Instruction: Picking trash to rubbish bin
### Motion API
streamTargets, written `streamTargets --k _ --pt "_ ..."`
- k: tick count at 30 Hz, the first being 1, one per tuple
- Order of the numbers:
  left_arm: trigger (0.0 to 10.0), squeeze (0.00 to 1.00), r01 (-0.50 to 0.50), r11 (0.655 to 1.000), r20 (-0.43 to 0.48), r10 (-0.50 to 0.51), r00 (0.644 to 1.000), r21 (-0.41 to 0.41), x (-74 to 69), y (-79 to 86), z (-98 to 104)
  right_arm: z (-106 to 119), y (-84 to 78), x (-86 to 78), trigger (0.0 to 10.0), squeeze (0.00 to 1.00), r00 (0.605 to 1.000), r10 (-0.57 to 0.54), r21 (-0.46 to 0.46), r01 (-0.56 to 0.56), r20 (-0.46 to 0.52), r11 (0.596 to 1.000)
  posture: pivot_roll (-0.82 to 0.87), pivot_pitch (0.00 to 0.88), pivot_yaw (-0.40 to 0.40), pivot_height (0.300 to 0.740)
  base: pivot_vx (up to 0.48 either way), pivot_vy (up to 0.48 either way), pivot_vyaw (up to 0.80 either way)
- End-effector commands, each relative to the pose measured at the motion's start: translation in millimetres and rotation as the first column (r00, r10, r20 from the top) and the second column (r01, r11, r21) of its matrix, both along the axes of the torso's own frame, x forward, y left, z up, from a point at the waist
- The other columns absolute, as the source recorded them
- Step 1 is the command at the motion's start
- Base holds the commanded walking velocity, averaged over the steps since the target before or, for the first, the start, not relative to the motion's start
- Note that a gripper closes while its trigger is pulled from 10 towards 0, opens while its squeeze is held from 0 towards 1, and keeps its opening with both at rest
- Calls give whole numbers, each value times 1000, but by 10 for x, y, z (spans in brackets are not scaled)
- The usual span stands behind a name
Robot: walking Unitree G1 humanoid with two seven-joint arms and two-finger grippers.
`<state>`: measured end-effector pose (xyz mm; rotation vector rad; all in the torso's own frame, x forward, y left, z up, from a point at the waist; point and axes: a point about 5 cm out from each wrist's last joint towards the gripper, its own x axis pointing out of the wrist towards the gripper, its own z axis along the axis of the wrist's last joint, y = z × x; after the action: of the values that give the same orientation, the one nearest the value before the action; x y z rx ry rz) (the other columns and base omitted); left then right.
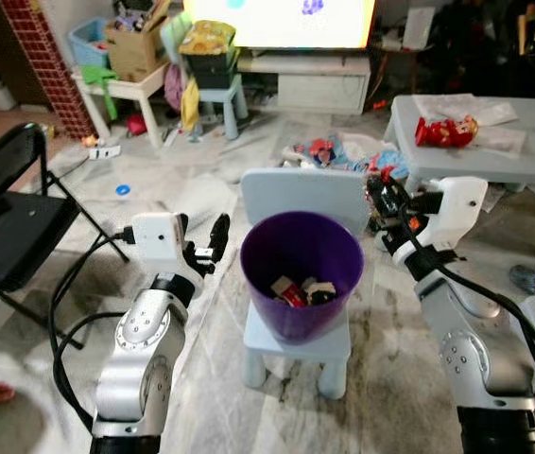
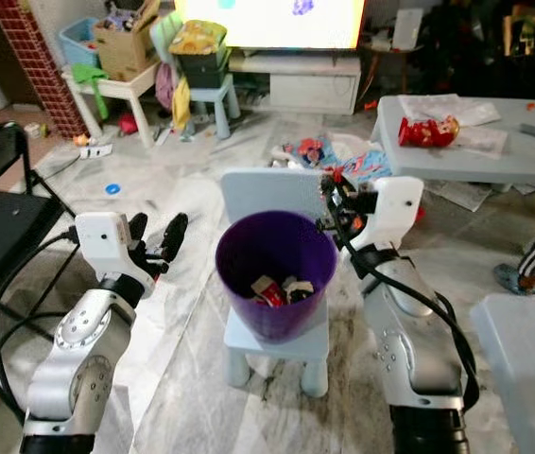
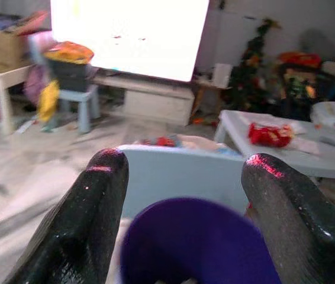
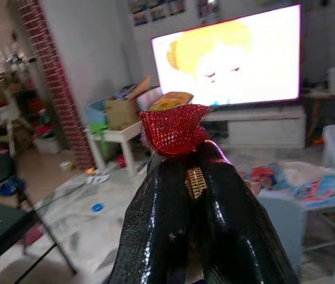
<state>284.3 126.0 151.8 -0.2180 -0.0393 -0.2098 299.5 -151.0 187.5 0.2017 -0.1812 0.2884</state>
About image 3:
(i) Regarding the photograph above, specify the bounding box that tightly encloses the pink round bag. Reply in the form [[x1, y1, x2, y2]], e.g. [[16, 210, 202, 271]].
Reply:
[[25, 64, 49, 104]]

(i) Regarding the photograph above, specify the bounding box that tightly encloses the colourful toy pile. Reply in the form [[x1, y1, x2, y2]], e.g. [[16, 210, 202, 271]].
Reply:
[[276, 51, 324, 101]]

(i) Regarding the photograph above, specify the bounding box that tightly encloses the white low table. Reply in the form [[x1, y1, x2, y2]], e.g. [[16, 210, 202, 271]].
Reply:
[[214, 109, 335, 180]]

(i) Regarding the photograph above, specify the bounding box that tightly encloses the decorated christmas tree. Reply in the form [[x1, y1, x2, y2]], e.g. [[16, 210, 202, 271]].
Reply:
[[225, 18, 282, 112]]

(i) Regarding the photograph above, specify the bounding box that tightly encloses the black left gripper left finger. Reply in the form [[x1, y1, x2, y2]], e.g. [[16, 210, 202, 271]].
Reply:
[[3, 147, 130, 284]]

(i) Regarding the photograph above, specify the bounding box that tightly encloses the orange snack bag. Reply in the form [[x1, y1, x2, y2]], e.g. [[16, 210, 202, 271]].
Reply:
[[43, 41, 94, 65]]

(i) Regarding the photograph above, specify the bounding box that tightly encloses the white padded basket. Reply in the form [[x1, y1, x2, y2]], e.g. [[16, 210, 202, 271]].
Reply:
[[311, 99, 335, 128]]

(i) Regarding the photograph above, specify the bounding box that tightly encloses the grey plastic bin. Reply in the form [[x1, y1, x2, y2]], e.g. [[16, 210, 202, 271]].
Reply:
[[45, 56, 93, 92]]

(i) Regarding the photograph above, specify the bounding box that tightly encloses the red snack wrapper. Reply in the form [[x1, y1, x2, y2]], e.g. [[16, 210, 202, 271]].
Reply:
[[247, 122, 295, 148]]

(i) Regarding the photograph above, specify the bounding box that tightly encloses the small light blue chair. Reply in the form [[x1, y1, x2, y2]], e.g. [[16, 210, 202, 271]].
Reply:
[[28, 32, 100, 134]]

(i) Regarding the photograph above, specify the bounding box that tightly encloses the white television cabinet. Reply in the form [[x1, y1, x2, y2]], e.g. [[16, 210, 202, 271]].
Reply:
[[92, 69, 197, 127]]

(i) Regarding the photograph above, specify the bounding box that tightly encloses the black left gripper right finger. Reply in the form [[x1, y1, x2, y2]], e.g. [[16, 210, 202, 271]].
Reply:
[[240, 153, 335, 284]]

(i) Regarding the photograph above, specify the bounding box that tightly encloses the white upright box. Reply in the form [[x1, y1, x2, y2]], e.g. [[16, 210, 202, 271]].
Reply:
[[213, 63, 233, 88]]

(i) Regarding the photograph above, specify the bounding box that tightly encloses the pale crumpled cloth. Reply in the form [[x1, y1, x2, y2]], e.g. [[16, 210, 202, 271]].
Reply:
[[176, 134, 230, 151]]

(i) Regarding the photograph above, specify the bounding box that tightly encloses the large bright television screen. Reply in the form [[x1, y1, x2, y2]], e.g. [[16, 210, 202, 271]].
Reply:
[[50, 0, 211, 83]]

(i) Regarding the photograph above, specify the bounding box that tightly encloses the yellow plastic bag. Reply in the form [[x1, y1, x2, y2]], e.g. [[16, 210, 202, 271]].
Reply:
[[37, 79, 60, 124]]

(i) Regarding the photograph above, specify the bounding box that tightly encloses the purple plastic bin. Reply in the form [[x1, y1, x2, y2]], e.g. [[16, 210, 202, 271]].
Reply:
[[120, 197, 282, 284]]

